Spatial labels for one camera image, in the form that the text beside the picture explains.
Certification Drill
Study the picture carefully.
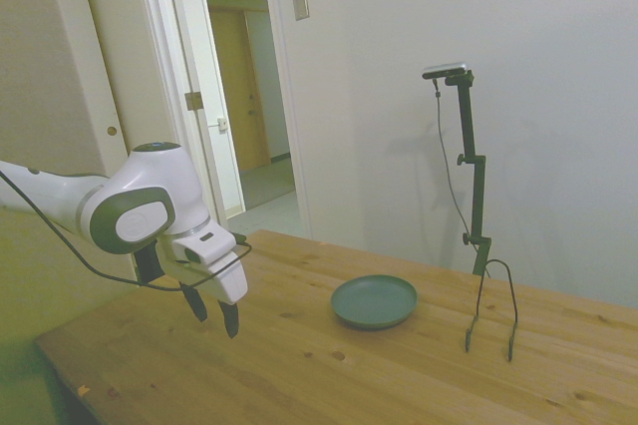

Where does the grey camera on stand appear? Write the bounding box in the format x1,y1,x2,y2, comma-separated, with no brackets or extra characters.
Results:
422,61,472,82

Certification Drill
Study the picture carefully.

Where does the black camera stand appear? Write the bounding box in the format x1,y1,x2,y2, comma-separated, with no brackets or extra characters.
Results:
432,77,494,279
444,72,492,277

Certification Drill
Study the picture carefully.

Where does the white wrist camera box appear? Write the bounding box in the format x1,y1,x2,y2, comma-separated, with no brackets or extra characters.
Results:
174,229,237,276

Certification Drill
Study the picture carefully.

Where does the wooden hallway door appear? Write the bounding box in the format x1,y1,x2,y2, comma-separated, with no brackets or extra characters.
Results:
208,4,271,173

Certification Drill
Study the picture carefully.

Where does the black wire plate rack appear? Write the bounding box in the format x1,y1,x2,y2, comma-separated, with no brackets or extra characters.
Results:
464,258,520,363

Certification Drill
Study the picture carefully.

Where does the white open door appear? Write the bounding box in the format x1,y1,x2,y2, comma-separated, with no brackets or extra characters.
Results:
74,0,223,226

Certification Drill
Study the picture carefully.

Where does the teal round plate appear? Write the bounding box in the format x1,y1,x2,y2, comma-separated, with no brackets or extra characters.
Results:
330,273,419,332

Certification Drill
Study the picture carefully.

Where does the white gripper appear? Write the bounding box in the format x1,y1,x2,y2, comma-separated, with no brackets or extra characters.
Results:
159,237,249,339

